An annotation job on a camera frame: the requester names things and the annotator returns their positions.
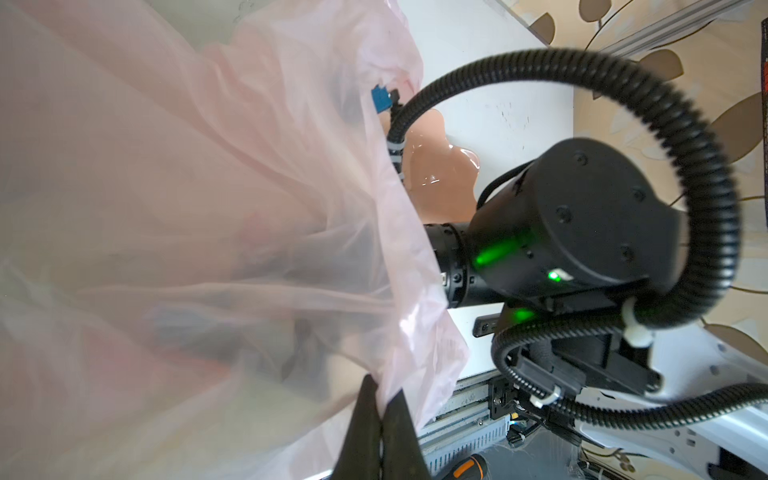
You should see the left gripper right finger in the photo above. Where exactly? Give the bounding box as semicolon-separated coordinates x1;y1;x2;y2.
381;390;432;480

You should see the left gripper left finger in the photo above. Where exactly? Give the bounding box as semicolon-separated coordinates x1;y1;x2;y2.
330;375;382;480

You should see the pink plastic bag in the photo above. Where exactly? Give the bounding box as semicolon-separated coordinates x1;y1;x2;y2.
1;1;468;479

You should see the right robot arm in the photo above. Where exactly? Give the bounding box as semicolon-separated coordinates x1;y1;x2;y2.
387;48;767;479

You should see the black orange screwdriver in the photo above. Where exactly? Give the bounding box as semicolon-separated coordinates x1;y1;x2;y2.
441;454;489;480

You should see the pink wavy plate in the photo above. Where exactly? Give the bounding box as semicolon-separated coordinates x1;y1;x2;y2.
402;109;480;224

